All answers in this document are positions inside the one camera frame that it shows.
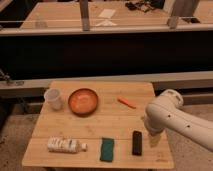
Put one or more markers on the green sponge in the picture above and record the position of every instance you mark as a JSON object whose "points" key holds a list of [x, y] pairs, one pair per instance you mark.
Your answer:
{"points": [[107, 150]]}

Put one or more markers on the white paper sheet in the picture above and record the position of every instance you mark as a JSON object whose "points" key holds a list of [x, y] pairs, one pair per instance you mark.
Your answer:
{"points": [[107, 13]]}

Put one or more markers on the orange marker pen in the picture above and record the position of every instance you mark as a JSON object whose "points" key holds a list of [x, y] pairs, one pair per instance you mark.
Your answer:
{"points": [[126, 102]]}

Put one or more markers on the grey metal post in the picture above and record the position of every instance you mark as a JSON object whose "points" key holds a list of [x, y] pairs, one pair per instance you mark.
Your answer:
{"points": [[84, 10]]}

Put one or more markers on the black eraser block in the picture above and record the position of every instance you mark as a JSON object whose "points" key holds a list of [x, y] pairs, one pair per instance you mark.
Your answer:
{"points": [[137, 143]]}

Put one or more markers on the grey metal bracket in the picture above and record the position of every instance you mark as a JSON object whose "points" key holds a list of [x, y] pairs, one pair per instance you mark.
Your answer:
{"points": [[173, 22]]}

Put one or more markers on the translucent plastic cup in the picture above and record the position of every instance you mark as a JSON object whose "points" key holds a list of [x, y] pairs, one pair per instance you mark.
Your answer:
{"points": [[53, 98]]}

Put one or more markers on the orange wooden bowl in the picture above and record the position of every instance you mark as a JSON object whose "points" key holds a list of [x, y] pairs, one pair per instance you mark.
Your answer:
{"points": [[83, 102]]}

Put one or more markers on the white plastic bottle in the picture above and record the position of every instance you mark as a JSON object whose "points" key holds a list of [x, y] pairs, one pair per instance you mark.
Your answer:
{"points": [[65, 145]]}

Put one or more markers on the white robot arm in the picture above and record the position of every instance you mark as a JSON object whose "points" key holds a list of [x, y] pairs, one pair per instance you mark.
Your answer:
{"points": [[165, 112]]}

